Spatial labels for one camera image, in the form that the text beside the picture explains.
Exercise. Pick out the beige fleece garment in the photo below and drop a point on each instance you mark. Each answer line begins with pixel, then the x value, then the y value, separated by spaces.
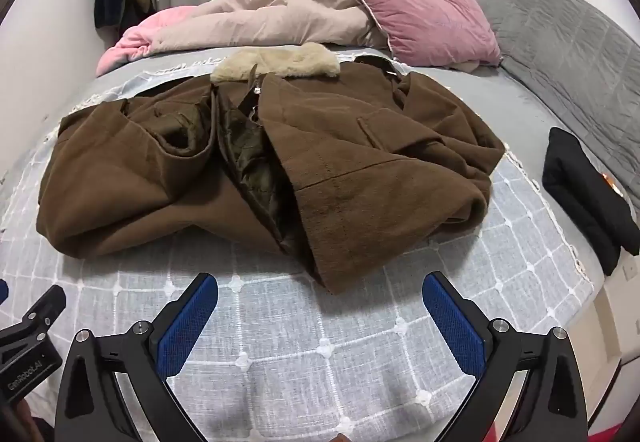
pixel 260 12

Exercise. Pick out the grey quilted pillow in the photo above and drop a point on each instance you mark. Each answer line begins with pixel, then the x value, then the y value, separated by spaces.
pixel 560 32

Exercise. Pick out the black padded cloth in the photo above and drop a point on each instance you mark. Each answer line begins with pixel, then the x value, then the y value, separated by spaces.
pixel 585 192

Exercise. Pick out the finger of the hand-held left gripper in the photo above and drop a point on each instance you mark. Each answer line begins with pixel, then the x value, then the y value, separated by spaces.
pixel 45 304

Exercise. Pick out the brown coat with fur collar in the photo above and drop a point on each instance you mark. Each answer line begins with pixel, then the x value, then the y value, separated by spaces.
pixel 350 172

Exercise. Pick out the pink pillow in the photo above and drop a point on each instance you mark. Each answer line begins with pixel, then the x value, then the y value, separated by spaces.
pixel 430 22

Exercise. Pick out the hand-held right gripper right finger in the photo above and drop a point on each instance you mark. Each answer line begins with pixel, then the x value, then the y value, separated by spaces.
pixel 452 322

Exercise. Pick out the white lattice blanket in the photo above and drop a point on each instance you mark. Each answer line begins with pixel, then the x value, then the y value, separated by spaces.
pixel 310 347

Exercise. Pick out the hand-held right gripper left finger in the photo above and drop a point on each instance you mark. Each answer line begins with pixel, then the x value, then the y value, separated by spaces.
pixel 187 322

